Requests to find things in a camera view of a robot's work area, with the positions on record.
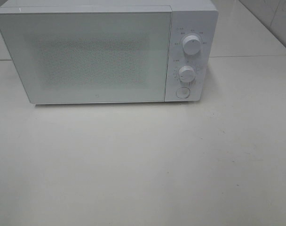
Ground white timer knob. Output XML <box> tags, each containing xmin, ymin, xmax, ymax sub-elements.
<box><xmin>178</xmin><ymin>65</ymin><xmax>196</xmax><ymax>83</ymax></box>

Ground round door release button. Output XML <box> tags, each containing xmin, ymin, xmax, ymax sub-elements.
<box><xmin>176</xmin><ymin>87</ymin><xmax>190</xmax><ymax>99</ymax></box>

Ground white upper power knob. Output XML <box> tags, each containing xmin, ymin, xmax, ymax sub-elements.
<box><xmin>182</xmin><ymin>34</ymin><xmax>201</xmax><ymax>55</ymax></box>

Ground white microwave oven body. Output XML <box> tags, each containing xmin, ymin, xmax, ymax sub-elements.
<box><xmin>0</xmin><ymin>0</ymin><xmax>218</xmax><ymax>104</ymax></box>

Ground white microwave door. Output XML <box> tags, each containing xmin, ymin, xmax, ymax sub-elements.
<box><xmin>0</xmin><ymin>12</ymin><xmax>171</xmax><ymax>104</ymax></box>

